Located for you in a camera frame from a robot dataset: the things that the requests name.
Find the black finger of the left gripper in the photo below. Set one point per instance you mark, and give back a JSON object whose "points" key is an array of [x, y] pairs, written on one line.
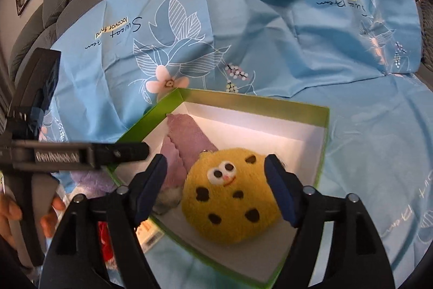
{"points": [[120, 153]]}

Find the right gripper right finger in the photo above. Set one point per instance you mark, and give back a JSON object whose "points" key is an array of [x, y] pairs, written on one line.
{"points": [[299, 206]]}

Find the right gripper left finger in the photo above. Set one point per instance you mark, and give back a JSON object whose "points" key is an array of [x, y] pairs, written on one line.
{"points": [[133, 208]]}

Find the white tissue pack tree print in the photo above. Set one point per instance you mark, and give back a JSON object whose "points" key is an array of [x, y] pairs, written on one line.
{"points": [[148, 234]]}

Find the purple mesh bath pouf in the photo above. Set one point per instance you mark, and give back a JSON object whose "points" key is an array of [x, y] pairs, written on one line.
{"points": [[92, 183]]}

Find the red white knit sock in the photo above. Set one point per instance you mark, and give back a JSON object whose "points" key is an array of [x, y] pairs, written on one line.
{"points": [[105, 242]]}

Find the yellow cookie plush toy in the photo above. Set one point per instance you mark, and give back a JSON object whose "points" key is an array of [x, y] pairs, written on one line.
{"points": [[226, 197]]}

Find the beige fluffy towel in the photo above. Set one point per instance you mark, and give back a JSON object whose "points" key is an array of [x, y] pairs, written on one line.
{"points": [[167, 199]]}

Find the person's left hand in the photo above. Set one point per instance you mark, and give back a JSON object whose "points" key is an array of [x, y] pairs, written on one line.
{"points": [[11, 212]]}

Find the green cardboard box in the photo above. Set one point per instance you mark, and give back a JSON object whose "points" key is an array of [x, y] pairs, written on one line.
{"points": [[295, 132]]}

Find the purple folded cloth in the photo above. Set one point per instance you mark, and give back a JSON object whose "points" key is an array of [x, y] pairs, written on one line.
{"points": [[182, 147]]}

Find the light blue floral sheet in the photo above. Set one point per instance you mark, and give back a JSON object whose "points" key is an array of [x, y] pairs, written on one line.
{"points": [[380, 145]]}

